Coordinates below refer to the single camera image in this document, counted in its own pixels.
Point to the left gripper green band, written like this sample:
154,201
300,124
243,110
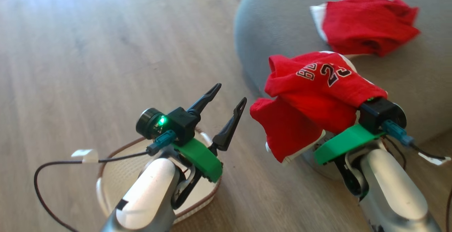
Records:
201,159

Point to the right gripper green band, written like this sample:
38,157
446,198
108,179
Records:
344,143

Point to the beige plastic laundry basket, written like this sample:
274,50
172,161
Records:
116,175

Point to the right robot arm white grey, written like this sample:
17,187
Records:
392,193

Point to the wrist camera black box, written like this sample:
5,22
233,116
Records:
376,113
182,124

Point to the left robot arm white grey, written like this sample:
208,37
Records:
148,196

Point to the red garment with white trim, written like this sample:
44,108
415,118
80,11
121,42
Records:
367,23

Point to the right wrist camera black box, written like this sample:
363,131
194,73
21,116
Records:
376,113

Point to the grey fabric sofa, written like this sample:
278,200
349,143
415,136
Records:
275,20

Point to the red jersey with number print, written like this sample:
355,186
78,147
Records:
310,101

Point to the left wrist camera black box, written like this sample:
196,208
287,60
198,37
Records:
182,124

